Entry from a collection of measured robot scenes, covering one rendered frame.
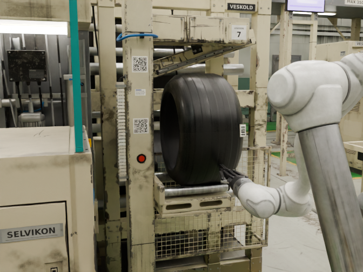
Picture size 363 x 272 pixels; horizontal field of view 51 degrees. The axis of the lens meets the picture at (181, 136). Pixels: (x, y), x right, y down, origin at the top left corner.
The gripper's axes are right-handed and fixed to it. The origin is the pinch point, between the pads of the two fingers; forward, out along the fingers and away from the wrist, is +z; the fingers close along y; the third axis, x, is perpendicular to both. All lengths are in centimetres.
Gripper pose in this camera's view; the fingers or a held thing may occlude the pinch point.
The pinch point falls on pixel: (223, 169)
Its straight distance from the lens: 174.9
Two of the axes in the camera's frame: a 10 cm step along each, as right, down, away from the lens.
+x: -0.3, 9.6, 2.7
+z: -2.7, -2.7, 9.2
